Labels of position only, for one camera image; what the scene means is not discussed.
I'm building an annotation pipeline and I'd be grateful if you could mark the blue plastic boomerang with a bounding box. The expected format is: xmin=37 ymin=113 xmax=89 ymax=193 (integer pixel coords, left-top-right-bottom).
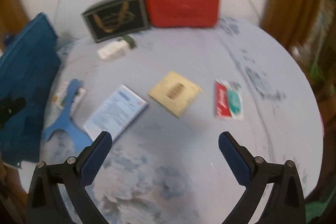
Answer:
xmin=42 ymin=78 xmax=93 ymax=151

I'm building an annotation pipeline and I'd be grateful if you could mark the red and teal packet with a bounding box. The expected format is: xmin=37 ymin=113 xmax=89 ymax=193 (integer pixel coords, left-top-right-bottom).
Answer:
xmin=214 ymin=80 xmax=244 ymax=120

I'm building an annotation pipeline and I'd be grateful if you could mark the light blue leaflet box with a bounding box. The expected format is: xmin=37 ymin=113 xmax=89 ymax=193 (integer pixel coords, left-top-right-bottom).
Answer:
xmin=83 ymin=85 xmax=147 ymax=140

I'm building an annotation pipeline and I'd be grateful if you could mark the white and green medicine box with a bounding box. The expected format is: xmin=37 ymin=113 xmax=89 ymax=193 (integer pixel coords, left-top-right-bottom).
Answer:
xmin=97 ymin=35 xmax=137 ymax=61

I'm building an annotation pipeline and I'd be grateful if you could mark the white green animal box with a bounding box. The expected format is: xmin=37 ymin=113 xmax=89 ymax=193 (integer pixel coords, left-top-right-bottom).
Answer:
xmin=52 ymin=79 xmax=87 ymax=116

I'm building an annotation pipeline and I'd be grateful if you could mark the blue plastic storage crate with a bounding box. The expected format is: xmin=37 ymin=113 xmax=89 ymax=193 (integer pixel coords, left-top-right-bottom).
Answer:
xmin=1 ymin=12 xmax=61 ymax=168

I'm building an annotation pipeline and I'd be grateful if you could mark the beige flat square box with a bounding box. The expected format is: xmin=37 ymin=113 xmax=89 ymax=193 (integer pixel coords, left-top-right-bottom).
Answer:
xmin=148 ymin=71 xmax=202 ymax=118

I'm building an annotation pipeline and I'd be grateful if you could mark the black box with gold emblem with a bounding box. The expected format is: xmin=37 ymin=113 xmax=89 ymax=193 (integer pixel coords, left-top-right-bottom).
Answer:
xmin=81 ymin=0 xmax=150 ymax=43

